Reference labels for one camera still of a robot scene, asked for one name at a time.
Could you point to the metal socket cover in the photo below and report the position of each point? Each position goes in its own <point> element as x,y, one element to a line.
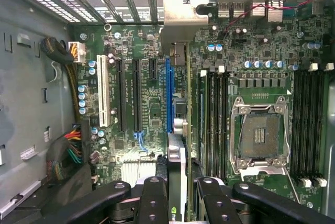
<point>261,170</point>

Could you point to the silver rear port housing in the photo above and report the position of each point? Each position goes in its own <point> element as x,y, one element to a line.
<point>274,14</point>
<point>230,9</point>
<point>258,9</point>

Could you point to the silver chipset heat sink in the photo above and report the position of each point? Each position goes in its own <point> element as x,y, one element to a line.
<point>136,169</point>

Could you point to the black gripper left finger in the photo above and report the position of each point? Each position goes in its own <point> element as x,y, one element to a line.
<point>153,203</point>

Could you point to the green motherboard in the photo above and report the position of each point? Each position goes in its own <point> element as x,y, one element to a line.
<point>157,98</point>

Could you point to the white expansion slot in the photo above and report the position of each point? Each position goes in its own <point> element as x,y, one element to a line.
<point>102,90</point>

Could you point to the thin metal locking lever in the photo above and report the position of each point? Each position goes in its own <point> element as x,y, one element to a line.
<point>293,186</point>

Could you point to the CPU socket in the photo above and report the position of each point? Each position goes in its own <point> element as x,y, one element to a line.
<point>259,135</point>

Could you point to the blue expansion slot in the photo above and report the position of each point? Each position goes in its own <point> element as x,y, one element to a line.
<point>169,93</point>

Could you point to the black RAM slot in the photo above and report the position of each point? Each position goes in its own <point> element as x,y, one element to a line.
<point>211,119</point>
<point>295,124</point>
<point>320,124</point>
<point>312,124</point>
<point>218,119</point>
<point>225,119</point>
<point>304,124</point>

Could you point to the short black expansion slot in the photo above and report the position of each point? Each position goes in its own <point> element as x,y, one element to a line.
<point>153,69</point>

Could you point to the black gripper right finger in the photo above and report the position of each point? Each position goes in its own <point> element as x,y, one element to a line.
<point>217,205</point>

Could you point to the long black expansion slot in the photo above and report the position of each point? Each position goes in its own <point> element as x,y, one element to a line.
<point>137,95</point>
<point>121,95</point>

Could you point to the grey open PC case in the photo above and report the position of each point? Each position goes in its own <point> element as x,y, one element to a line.
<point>330,143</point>

